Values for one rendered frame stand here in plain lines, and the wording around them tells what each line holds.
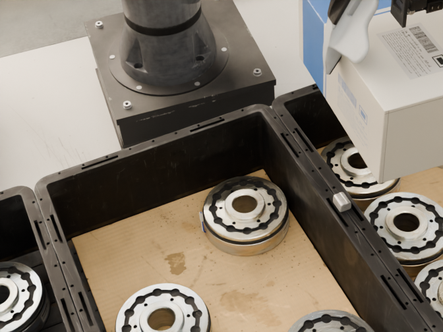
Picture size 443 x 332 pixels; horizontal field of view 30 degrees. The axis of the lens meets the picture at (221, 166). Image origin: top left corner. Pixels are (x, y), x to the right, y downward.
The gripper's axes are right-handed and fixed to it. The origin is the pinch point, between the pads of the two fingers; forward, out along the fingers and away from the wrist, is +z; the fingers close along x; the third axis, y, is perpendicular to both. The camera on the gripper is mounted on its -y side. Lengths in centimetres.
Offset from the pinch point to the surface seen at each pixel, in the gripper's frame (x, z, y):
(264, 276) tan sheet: -14.8, 27.7, 1.3
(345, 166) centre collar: -0.6, 24.1, -8.3
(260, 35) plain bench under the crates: 5, 41, -58
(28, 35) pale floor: -38, 112, -177
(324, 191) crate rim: -6.9, 17.7, -0.3
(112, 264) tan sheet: -31.1, 27.8, -6.8
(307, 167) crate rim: -7.3, 17.7, -4.3
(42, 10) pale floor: -31, 113, -189
